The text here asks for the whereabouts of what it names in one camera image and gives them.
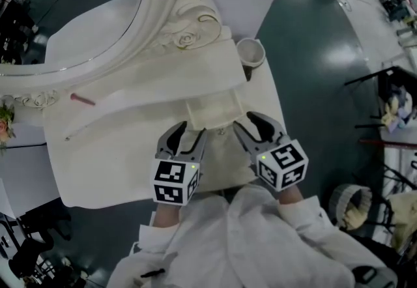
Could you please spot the oval white-framed mirror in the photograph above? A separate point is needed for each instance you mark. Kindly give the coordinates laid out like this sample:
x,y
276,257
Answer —
x,y
65,19

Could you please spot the person's right forearm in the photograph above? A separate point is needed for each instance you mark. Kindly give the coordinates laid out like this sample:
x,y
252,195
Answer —
x,y
290,197

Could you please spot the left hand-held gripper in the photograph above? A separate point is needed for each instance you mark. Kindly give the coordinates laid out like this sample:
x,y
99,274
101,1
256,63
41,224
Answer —
x,y
172,182

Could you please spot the white ornate dressing table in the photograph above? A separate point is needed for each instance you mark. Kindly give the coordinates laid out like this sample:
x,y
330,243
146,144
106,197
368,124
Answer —
x,y
107,166

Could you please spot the woven round basket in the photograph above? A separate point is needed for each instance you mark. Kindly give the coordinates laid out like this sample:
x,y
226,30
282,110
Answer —
x,y
339,192

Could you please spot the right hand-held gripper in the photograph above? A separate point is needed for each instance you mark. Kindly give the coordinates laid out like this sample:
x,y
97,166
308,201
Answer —
x,y
283,164

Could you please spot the pink flower bouquet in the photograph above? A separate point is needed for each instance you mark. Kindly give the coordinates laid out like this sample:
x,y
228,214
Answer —
x,y
5,123

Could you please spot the round white bowl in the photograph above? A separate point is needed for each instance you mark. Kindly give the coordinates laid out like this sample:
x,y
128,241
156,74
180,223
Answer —
x,y
250,52

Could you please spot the pink lipstick tube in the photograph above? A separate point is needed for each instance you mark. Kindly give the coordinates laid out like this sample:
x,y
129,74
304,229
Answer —
x,y
83,99

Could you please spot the person's white shirt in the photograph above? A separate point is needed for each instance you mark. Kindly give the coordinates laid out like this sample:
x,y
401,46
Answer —
x,y
234,247

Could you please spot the black office chair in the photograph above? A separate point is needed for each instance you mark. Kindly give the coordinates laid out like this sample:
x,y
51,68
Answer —
x,y
32,244

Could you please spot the person's left forearm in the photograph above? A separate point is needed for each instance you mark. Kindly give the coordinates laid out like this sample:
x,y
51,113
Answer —
x,y
166,215

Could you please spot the small white drawer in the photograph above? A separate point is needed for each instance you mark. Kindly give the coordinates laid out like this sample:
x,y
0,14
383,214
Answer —
x,y
211,110

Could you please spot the black bin of plush toys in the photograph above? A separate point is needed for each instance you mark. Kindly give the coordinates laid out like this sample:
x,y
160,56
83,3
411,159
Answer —
x,y
394,79

